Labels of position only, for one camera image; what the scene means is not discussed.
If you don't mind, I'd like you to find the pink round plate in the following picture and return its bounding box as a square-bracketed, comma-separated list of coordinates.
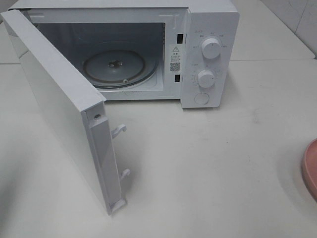
[301, 139, 317, 200]

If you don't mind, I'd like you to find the white microwave knob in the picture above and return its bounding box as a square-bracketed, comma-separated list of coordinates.
[197, 70, 215, 88]
[201, 37, 221, 59]

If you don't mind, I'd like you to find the white round door button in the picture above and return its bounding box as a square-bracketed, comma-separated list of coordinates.
[194, 93, 210, 105]

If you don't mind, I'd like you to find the white microwave oven body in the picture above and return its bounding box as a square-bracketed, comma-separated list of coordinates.
[7, 0, 240, 108]

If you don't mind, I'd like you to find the glass microwave turntable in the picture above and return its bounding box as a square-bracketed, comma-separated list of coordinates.
[83, 50, 158, 89]

